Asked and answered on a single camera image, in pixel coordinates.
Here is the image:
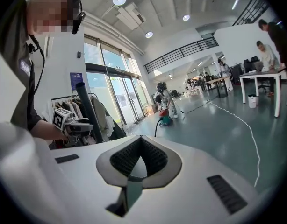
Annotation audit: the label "ceiling air conditioner unit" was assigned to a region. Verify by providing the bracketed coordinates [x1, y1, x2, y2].
[115, 2, 146, 30]

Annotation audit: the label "black head-mounted camera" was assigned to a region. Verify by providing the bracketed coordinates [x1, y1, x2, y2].
[71, 12, 86, 35]

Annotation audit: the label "pile of clothes and bags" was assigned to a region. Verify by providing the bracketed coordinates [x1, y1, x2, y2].
[42, 93, 125, 149]

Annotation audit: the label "glass entrance doors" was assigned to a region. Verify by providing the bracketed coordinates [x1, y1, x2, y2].
[84, 35, 149, 126]

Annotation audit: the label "round wooden table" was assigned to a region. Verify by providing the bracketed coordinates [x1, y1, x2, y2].
[207, 76, 230, 99]

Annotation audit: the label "person's head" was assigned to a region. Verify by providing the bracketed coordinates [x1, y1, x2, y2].
[25, 0, 82, 35]

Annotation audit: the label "black equipment case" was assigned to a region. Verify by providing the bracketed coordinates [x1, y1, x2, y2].
[229, 63, 244, 83]

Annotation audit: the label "cardboard box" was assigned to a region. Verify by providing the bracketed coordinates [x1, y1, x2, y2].
[145, 104, 158, 114]

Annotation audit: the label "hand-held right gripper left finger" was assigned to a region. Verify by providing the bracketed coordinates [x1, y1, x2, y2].
[51, 136, 142, 224]

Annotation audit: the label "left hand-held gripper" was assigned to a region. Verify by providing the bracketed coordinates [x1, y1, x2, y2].
[52, 108, 94, 147]

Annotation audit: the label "person's left forearm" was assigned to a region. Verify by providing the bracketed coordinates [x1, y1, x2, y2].
[29, 119, 68, 141]

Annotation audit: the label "group of distant people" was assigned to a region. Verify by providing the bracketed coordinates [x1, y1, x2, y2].
[184, 71, 219, 91]

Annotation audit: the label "black power cable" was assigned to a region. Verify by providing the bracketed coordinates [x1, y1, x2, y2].
[173, 97, 216, 114]

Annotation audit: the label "red and teal vacuum cleaner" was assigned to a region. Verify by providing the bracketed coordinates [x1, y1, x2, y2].
[157, 110, 173, 127]

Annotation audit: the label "white low table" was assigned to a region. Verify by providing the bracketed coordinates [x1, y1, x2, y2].
[184, 87, 204, 98]

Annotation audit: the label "white waste bin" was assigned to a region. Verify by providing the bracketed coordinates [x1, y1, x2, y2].
[247, 94, 260, 109]

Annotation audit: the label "person's dark t-shirt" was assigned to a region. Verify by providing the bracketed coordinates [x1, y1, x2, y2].
[0, 0, 45, 132]

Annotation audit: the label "grey laptop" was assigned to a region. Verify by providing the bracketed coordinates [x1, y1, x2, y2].
[251, 61, 265, 71]

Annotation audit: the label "blue wall poster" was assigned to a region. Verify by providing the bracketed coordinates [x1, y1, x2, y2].
[70, 72, 84, 91]

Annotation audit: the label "white-legged desk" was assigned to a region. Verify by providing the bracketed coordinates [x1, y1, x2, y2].
[238, 68, 287, 118]

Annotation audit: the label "black headset cable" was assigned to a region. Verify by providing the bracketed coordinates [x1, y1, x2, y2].
[28, 34, 46, 116]

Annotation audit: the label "black balcony railing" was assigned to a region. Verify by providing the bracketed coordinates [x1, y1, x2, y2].
[232, 0, 272, 27]
[143, 36, 219, 74]

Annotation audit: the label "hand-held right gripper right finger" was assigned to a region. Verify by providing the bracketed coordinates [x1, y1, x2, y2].
[124, 136, 258, 224]

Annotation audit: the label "white floor cable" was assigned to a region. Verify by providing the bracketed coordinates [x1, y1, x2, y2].
[210, 102, 261, 188]

